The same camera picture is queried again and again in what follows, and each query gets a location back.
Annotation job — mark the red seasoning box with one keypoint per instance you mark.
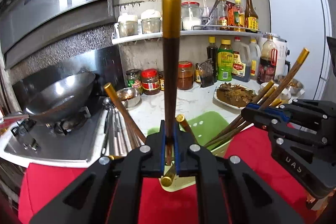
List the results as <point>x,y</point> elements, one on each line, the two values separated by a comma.
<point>231,15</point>

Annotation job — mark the bundle of metal chopsticks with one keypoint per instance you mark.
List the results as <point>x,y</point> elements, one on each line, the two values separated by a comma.
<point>122,137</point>

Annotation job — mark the steel range hood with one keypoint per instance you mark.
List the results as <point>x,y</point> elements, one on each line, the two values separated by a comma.
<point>52,8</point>

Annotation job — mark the clear utensil cup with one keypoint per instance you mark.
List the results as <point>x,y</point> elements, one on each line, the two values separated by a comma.
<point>210,14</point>

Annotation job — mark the large dark vinegar jug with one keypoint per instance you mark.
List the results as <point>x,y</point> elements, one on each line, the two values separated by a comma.
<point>242,64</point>

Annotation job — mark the clear bottle gold cap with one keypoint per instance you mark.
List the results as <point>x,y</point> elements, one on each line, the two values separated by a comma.
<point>223,16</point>

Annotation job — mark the plate of cooked food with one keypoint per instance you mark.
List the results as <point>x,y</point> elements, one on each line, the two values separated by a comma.
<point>233,96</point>

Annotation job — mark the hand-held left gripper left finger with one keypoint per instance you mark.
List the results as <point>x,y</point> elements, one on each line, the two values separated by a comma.
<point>163,140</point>

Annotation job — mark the clear spice container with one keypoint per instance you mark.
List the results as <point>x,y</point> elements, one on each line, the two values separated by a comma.
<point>127,27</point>
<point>150,23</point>

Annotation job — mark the green plastic bottle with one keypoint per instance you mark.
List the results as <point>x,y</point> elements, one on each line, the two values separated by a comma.
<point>225,64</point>

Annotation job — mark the green perforated utensil holder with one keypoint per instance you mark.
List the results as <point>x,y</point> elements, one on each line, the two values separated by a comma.
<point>207,121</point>

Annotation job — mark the yellow cap seasoning bottle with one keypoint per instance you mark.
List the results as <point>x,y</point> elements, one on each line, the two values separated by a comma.
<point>239,18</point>

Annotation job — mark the small steel bowl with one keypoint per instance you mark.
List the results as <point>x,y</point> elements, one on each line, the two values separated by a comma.
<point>128,96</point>

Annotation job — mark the dark sauce bottle yellow label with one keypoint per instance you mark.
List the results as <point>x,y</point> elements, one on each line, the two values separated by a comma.
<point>251,16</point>

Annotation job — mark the gas stove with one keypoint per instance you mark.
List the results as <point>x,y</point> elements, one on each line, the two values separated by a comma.
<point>60,142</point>

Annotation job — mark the steel ladle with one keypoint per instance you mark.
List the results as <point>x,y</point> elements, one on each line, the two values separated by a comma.
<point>108,119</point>

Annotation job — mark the white wall shelf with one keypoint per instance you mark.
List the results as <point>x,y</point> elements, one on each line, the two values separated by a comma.
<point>199,33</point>

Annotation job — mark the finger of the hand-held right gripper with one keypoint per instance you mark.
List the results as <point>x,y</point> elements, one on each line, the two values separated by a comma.
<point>288,132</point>
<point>309,109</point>

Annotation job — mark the white kitchen appliance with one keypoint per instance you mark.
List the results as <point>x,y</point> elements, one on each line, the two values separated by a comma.
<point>283,56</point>

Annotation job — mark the person's right hand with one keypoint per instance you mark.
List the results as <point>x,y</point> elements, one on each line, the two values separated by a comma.
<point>315,201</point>

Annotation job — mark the steel wok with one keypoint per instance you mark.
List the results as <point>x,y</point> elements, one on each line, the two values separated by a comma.
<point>60,95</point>

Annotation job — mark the red lid orange sauce jar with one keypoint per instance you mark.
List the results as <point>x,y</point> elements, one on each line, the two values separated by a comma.
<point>185,75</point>

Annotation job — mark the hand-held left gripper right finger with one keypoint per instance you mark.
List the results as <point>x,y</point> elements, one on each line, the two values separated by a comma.
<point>177,150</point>

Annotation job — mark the pale plastic jug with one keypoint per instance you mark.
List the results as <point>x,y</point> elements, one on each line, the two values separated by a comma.
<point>254,61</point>

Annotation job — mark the yellow dish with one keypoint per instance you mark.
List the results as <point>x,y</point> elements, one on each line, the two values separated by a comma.
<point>284,94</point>

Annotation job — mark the red tablecloth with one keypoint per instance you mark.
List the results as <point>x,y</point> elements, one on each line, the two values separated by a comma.
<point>249,161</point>

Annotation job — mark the green label jar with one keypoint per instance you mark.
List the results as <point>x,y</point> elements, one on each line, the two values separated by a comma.
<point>134,82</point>

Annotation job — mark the white refrigerator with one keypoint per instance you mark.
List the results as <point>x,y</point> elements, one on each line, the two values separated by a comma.
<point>299,16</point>

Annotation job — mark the red lid chili jar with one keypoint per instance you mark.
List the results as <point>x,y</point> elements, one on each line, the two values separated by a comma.
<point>150,82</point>

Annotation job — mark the wide steel bowl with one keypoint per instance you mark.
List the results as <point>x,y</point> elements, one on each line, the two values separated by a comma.
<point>296,85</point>

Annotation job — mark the glass jar white powder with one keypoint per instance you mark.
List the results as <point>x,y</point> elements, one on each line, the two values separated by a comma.
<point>191,18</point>

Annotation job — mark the small yellow label jar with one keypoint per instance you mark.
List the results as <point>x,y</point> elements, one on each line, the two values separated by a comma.
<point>161,81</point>

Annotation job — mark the dark soy sauce bottle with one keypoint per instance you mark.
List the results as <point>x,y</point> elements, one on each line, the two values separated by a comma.
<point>212,58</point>

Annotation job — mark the dark spice packet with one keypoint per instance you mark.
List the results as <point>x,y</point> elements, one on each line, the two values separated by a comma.
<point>206,73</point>

